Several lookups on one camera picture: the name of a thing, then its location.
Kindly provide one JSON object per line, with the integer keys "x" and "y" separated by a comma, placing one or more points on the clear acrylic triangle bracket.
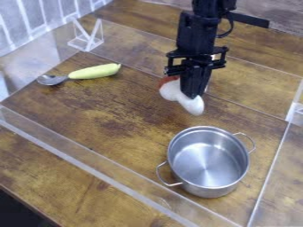
{"x": 87, "y": 41}

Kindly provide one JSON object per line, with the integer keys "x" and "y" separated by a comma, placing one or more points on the clear acrylic right barrier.
{"x": 280, "y": 204}

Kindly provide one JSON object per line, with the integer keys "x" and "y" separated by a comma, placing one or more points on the white red plush mushroom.
{"x": 172, "y": 92}

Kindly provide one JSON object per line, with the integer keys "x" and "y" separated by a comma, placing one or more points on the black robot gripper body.
{"x": 206, "y": 22}

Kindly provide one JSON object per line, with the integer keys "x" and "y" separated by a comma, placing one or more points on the clear acrylic barrier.
{"x": 280, "y": 204}
{"x": 173, "y": 204}

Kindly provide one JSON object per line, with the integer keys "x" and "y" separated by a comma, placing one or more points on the spoon with yellow-green handle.
{"x": 83, "y": 74}

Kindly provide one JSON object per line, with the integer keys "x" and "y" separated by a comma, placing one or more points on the black strip at table back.
{"x": 250, "y": 20}

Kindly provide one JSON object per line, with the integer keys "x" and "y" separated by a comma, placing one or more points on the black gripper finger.
{"x": 194, "y": 80}

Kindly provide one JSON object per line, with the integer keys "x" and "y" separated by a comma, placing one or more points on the silver metal pot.
{"x": 208, "y": 161}

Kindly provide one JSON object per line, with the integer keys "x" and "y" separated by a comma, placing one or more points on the clear acrylic front barrier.
{"x": 173, "y": 204}

